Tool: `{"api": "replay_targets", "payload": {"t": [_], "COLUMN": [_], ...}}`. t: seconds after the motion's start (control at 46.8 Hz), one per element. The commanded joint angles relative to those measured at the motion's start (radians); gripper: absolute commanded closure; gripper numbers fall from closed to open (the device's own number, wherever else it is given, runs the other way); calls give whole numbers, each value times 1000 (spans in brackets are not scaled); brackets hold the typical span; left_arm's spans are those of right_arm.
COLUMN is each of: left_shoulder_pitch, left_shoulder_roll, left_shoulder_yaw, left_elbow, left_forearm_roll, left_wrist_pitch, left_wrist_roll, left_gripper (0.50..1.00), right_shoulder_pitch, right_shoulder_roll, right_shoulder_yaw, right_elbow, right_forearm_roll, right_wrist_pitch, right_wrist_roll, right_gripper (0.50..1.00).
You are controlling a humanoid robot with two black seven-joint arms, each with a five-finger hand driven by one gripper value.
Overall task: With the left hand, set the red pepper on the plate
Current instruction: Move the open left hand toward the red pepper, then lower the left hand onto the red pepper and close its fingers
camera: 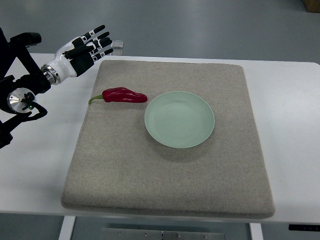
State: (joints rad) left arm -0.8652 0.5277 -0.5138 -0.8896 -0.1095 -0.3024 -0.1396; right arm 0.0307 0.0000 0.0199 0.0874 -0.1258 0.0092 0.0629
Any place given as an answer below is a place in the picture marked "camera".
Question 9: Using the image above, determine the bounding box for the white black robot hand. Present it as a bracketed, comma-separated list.
[41, 25, 113, 85]

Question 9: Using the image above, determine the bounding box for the red pepper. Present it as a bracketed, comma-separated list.
[88, 87, 148, 105]

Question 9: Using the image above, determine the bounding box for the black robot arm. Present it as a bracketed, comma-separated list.
[0, 30, 51, 148]

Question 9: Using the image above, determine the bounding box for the light green plate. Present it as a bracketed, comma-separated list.
[144, 91, 215, 149]

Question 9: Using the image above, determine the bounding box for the clear plastic floor box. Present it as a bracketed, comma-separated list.
[110, 40, 124, 56]

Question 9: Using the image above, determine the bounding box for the beige fabric mat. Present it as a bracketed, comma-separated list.
[61, 60, 275, 219]

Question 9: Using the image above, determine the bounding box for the white table leg left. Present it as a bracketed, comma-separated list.
[58, 216, 76, 240]

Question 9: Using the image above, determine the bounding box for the white table leg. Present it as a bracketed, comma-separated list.
[58, 216, 76, 240]
[249, 223, 264, 240]

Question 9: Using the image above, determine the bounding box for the cardboard box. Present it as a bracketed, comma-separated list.
[303, 0, 320, 13]

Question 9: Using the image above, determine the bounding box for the white table leg right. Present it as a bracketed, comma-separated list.
[249, 223, 264, 240]

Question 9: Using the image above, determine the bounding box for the black table control panel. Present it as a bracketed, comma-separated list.
[288, 224, 320, 232]

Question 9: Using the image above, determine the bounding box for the metal base plate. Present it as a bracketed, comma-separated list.
[100, 228, 226, 240]

